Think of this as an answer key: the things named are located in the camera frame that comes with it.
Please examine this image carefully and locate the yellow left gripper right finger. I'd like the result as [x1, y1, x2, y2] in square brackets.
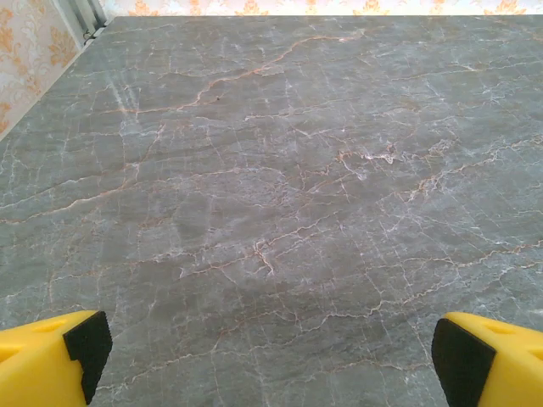
[431, 311, 543, 407]

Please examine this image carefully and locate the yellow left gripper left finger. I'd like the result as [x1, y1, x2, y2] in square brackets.
[0, 309, 114, 407]

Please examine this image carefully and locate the aluminium frame post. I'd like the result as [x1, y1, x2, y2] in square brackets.
[53, 0, 108, 48]

